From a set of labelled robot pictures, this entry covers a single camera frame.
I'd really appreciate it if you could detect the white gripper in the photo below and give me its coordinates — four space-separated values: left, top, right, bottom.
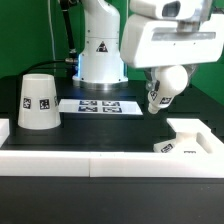
120 14 224 91

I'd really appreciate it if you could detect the white lamp bulb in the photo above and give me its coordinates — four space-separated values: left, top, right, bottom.
148 65 188 114

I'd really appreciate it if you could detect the white lamp base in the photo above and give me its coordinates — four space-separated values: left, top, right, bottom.
153 118 211 154

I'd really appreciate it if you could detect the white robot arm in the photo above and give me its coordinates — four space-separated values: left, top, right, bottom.
73 0 224 90

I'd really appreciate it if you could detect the white lamp shade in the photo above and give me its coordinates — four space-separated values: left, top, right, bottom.
18 74 61 130

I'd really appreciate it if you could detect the white fiducial marker sheet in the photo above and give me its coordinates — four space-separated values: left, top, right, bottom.
59 99 142 115

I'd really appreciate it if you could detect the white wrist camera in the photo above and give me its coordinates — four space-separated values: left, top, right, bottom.
130 0 199 20

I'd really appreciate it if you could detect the black cable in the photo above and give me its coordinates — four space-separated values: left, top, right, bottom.
19 0 79 76

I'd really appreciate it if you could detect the white cable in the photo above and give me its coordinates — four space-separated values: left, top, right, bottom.
47 0 56 62

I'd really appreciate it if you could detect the white table border frame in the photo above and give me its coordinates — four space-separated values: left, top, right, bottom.
0 119 224 178

